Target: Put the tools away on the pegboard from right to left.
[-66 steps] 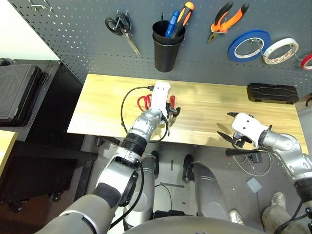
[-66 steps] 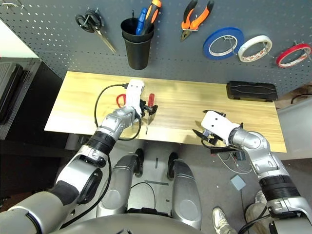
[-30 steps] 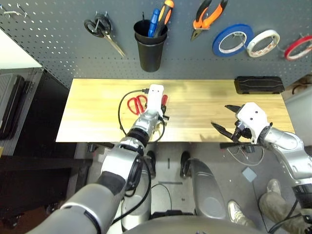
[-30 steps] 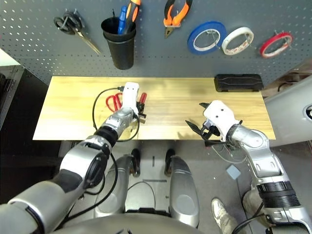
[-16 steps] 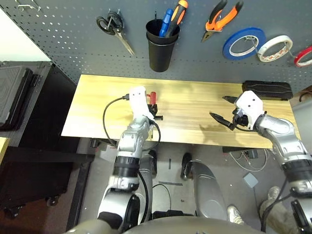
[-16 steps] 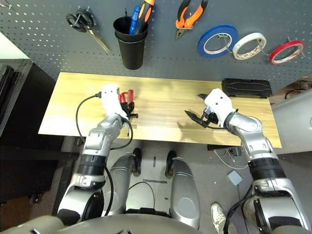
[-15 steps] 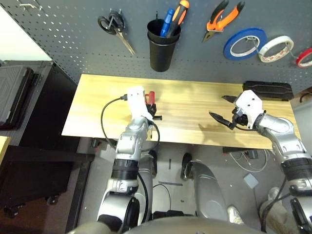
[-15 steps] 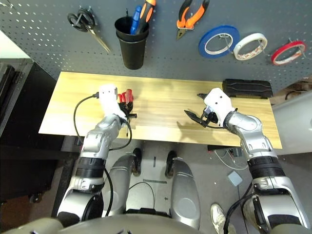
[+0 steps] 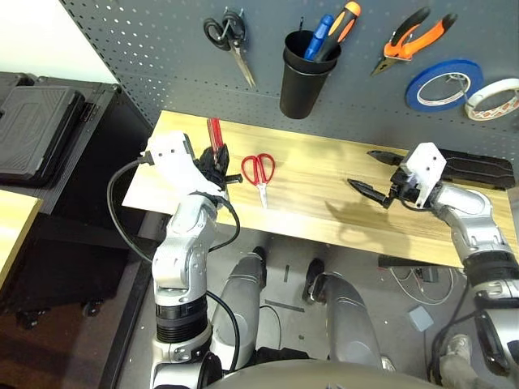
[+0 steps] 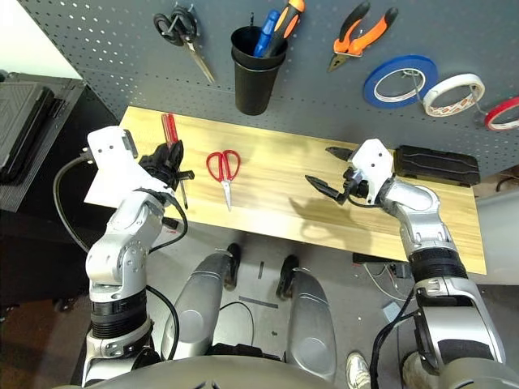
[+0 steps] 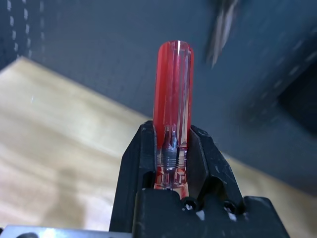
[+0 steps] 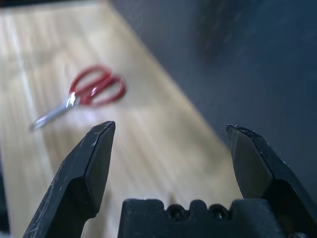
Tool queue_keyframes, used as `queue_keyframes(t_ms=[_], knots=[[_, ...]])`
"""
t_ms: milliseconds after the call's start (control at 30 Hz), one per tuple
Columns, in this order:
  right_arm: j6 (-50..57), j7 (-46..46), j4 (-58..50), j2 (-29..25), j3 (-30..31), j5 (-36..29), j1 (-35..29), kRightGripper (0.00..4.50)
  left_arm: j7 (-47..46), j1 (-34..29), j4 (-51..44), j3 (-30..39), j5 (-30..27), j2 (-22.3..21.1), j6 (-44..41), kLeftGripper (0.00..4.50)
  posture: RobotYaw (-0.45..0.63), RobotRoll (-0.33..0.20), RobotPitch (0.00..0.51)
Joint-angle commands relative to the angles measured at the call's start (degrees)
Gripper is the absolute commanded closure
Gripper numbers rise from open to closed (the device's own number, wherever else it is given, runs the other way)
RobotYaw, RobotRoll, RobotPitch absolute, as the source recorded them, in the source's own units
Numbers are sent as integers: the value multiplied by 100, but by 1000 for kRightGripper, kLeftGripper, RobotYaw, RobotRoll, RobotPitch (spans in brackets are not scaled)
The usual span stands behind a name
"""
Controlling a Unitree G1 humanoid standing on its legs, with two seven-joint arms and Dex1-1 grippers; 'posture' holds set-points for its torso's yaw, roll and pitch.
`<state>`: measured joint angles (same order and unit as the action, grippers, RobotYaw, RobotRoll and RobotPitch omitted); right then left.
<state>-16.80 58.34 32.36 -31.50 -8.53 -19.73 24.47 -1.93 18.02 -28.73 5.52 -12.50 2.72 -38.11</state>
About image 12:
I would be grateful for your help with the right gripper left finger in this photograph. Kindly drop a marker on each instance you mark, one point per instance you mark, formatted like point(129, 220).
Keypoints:
point(74, 178)

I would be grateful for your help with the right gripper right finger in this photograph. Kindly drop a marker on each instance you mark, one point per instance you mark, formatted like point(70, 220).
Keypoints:
point(262, 168)

